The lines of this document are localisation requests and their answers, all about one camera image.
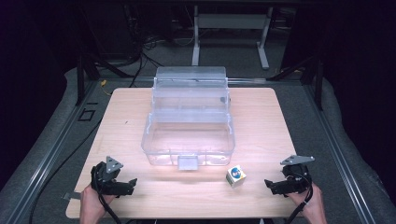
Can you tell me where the black metal stand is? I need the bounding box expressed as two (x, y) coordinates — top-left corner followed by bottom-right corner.
(75, 55), (101, 106)
(270, 55), (325, 112)

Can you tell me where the bundle of black floor cables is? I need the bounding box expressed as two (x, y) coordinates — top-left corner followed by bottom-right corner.
(122, 6), (194, 89)

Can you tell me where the flat grey metal bracket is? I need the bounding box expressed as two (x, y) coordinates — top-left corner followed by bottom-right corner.
(62, 191), (83, 202)

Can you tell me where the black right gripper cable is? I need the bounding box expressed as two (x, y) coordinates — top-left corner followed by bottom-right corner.
(284, 183), (314, 224)

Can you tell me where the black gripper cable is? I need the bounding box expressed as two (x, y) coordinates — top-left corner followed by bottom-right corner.
(92, 169), (123, 224)
(284, 183), (314, 224)

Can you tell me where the clear plastic storage box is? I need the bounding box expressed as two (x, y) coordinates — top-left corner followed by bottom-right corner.
(140, 65), (236, 172)

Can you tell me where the person's left hand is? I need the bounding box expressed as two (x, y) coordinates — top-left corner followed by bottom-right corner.
(78, 184), (117, 224)

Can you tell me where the small white printed cube box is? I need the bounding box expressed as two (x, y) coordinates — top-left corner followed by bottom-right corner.
(225, 164), (248, 189)

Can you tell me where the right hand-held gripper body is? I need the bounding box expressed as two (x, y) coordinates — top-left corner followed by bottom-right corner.
(276, 154), (316, 196)

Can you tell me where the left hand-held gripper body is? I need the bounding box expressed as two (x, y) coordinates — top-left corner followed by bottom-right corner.
(90, 156), (134, 197)

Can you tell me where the long black floor cable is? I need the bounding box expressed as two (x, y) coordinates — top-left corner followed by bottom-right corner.
(27, 117), (104, 224)

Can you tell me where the person's right hand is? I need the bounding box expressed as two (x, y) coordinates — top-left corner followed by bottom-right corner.
(286, 182), (329, 224)

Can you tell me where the white metal desk frame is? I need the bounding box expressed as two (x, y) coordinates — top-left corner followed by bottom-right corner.
(191, 4), (275, 71)

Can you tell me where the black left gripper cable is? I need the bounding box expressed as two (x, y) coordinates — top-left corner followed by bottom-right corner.
(92, 169), (123, 224)

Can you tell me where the grey aluminium rail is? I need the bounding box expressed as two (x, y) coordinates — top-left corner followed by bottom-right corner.
(96, 77), (309, 88)
(5, 81), (98, 224)
(304, 84), (378, 224)

